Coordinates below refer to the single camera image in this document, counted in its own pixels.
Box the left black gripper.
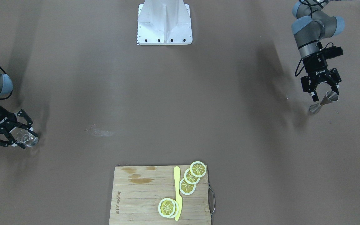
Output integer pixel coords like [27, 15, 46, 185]
[300, 52, 342, 102]

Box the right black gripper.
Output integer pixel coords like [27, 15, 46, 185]
[0, 105, 34, 149]

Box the steel double jigger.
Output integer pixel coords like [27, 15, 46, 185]
[308, 91, 339, 114]

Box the clear glass cup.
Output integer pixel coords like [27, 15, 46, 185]
[11, 128, 39, 147]

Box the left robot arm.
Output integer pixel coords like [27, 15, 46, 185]
[292, 0, 345, 102]

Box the wooden cutting board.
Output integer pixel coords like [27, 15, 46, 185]
[109, 165, 215, 225]

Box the lemon slice at board end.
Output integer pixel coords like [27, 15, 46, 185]
[189, 161, 207, 178]

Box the middle lemon slice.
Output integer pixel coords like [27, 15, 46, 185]
[184, 168, 200, 185]

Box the yellow plastic knife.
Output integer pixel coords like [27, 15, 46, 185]
[173, 166, 183, 221]

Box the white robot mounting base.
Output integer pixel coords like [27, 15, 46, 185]
[136, 0, 193, 45]

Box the lone front lemon slice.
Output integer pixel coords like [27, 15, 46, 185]
[158, 198, 180, 219]

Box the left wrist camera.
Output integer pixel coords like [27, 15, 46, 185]
[319, 46, 344, 60]

